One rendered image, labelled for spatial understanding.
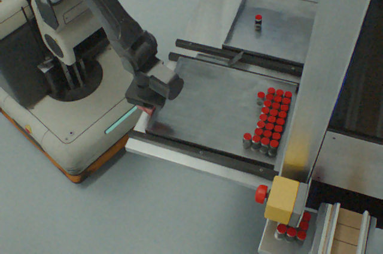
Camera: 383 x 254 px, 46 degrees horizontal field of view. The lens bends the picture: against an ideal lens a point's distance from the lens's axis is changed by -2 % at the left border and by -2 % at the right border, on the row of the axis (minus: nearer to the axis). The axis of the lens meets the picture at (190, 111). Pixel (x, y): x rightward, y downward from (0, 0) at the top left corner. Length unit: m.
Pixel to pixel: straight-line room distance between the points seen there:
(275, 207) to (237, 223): 1.09
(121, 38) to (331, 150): 0.48
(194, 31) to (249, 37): 0.17
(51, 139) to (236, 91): 0.99
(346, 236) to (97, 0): 0.72
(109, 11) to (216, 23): 0.57
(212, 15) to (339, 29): 0.87
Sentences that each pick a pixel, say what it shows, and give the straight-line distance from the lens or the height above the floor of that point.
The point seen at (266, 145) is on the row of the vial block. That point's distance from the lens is 1.16.
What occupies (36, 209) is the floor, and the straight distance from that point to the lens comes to 2.22.
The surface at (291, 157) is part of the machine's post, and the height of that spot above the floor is 1.08.
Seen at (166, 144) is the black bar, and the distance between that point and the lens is 1.18.
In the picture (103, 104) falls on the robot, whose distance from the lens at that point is 2.07.
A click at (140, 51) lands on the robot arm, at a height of 1.17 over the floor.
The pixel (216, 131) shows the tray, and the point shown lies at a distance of 1.22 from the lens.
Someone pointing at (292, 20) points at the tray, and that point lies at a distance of 1.50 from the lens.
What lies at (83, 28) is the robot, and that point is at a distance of 1.65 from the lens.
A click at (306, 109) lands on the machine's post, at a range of 0.82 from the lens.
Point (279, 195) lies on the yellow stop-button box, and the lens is 0.97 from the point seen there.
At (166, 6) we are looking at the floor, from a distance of 2.86.
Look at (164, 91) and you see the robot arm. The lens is 1.04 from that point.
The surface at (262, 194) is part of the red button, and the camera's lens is 0.99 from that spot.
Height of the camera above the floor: 1.91
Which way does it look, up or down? 55 degrees down
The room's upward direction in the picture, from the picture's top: 5 degrees counter-clockwise
